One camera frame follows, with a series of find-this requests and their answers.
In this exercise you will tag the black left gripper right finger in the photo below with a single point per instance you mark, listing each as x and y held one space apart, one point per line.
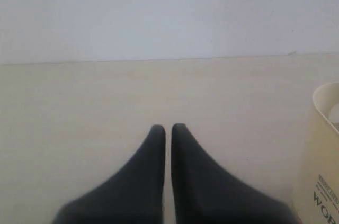
206 193

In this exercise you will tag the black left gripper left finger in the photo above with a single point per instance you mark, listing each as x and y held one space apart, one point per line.
134 194

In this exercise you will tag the cream plastic bin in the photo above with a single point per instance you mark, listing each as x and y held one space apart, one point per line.
315 193

